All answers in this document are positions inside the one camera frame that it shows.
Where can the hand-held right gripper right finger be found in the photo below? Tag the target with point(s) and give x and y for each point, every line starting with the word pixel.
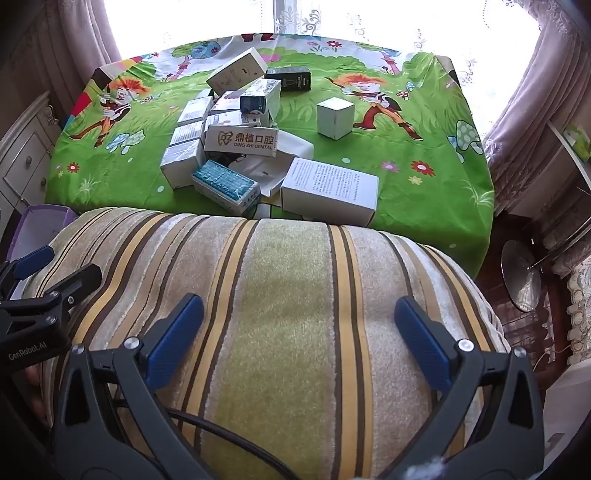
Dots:
pixel 422 341

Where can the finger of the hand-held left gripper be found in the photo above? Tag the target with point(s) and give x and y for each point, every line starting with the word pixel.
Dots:
pixel 34 259
pixel 69 281

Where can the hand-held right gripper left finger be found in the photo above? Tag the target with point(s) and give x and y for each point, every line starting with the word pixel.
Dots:
pixel 178 337

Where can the purple cardboard box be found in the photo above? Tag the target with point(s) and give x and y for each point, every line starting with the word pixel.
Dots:
pixel 41 217

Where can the white box with teal face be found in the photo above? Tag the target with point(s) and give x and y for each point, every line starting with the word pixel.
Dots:
pixel 221 182

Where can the small white box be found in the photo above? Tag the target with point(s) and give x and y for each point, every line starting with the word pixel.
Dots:
pixel 182 164
pixel 196 110
pixel 187 134

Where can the white box with printed text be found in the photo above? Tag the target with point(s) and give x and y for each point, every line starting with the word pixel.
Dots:
pixel 328 184

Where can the beige box with logo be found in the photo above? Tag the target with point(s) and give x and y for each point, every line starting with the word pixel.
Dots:
pixel 240 138

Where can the white plastic holder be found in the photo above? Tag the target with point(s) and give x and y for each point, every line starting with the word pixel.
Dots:
pixel 286 152

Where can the white cube box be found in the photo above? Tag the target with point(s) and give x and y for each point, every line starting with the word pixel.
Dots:
pixel 335 120

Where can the shiny white box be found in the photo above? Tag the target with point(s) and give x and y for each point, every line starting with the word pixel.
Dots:
pixel 226 102

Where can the white and blue box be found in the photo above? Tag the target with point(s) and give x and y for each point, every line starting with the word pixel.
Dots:
pixel 261 97

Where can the large beige box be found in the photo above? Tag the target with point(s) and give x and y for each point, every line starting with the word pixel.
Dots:
pixel 235 69

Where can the person's left hand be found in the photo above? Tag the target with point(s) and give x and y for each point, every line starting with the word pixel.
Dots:
pixel 34 376

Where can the cream carved dresser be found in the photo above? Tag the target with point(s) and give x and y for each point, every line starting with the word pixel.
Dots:
pixel 23 157

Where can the striped sofa back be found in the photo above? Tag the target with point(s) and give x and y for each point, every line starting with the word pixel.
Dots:
pixel 277 300

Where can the glass side table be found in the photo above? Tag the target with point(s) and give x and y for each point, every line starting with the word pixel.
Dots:
pixel 521 277

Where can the green cartoon printed tablecloth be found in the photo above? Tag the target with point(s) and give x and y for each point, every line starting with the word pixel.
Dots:
pixel 392 198

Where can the cream lace cloth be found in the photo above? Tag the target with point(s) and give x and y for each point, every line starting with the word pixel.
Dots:
pixel 579 314

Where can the black box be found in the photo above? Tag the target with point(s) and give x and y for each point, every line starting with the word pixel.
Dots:
pixel 291 79

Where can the white lace curtain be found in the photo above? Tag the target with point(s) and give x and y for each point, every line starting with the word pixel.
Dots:
pixel 461 27

